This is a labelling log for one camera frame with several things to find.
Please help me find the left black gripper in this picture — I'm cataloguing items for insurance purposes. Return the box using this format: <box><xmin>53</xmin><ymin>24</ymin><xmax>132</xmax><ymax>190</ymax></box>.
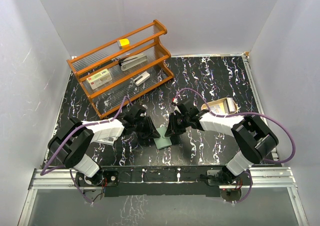
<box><xmin>133</xmin><ymin>115</ymin><xmax>160</xmax><ymax>140</ymax></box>

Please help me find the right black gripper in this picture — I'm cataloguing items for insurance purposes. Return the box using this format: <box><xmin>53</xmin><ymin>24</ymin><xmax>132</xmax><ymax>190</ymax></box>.
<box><xmin>165</xmin><ymin>112</ymin><xmax>190</xmax><ymax>137</ymax></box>

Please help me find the green card holder wallet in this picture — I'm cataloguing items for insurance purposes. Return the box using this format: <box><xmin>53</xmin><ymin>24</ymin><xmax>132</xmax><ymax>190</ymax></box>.
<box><xmin>154</xmin><ymin>126</ymin><xmax>172</xmax><ymax>150</ymax></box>

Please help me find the white blue patterned card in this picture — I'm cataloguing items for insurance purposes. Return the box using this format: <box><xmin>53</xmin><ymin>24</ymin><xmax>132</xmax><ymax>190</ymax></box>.
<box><xmin>210</xmin><ymin>104</ymin><xmax>225</xmax><ymax>115</ymax></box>

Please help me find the beige card tray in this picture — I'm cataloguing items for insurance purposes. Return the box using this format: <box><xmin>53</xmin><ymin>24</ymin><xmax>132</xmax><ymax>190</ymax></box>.
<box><xmin>207</xmin><ymin>97</ymin><xmax>239</xmax><ymax>115</ymax></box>

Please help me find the stack of cards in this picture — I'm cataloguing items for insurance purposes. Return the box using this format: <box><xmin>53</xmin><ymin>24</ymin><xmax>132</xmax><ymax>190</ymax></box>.
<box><xmin>223</xmin><ymin>97</ymin><xmax>238</xmax><ymax>115</ymax></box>

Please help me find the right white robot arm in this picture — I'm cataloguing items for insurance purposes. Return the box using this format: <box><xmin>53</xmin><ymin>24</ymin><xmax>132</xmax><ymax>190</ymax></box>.
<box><xmin>165</xmin><ymin>98</ymin><xmax>279</xmax><ymax>185</ymax></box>

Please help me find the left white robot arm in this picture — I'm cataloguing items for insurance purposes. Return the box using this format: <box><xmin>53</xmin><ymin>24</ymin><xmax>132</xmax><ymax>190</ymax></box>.
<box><xmin>47</xmin><ymin>104</ymin><xmax>161</xmax><ymax>186</ymax></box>

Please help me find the white paper card with code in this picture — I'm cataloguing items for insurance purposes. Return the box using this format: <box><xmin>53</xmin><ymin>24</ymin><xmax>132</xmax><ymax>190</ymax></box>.
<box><xmin>96</xmin><ymin>137</ymin><xmax>118</xmax><ymax>146</ymax></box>

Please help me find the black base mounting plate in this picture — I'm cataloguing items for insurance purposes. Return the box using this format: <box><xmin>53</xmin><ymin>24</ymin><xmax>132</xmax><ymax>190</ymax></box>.
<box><xmin>103</xmin><ymin>165</ymin><xmax>250</xmax><ymax>197</ymax></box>

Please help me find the small white stapler remover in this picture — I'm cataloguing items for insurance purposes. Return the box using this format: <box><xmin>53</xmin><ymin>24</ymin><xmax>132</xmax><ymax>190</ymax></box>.
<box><xmin>133</xmin><ymin>71</ymin><xmax>150</xmax><ymax>87</ymax></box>

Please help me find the orange wooden three-tier rack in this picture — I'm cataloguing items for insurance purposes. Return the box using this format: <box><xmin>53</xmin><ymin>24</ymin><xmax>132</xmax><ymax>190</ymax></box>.
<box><xmin>67</xmin><ymin>19</ymin><xmax>174</xmax><ymax>119</ymax></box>

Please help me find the white staples box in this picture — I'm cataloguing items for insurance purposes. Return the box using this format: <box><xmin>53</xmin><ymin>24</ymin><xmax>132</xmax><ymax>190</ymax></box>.
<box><xmin>86</xmin><ymin>69</ymin><xmax>112</xmax><ymax>90</ymax></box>

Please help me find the grey black stapler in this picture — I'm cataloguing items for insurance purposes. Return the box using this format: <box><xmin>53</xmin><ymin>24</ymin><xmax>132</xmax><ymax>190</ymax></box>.
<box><xmin>118</xmin><ymin>53</ymin><xmax>148</xmax><ymax>72</ymax></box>

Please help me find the yellow grey tape measure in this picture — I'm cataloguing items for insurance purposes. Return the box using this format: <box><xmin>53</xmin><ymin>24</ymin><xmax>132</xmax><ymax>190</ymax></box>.
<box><xmin>117</xmin><ymin>38</ymin><xmax>130</xmax><ymax>50</ymax></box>

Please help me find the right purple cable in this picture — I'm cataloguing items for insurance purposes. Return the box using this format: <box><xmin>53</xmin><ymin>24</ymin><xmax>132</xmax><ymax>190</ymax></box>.
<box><xmin>172</xmin><ymin>87</ymin><xmax>297</xmax><ymax>164</ymax></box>

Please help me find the purple cable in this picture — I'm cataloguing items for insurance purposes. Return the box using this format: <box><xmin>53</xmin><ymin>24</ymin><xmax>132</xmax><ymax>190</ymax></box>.
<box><xmin>39</xmin><ymin>95</ymin><xmax>133</xmax><ymax>176</ymax></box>
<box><xmin>172</xmin><ymin>87</ymin><xmax>297</xmax><ymax>164</ymax></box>

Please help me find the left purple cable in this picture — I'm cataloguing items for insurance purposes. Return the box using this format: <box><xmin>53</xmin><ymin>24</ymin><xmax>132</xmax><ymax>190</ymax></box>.
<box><xmin>39</xmin><ymin>95</ymin><xmax>133</xmax><ymax>176</ymax></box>

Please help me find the aluminium frame rail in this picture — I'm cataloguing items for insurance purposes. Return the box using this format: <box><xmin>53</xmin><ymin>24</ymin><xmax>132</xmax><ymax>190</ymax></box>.
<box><xmin>242</xmin><ymin>51</ymin><xmax>309</xmax><ymax>226</ymax></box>

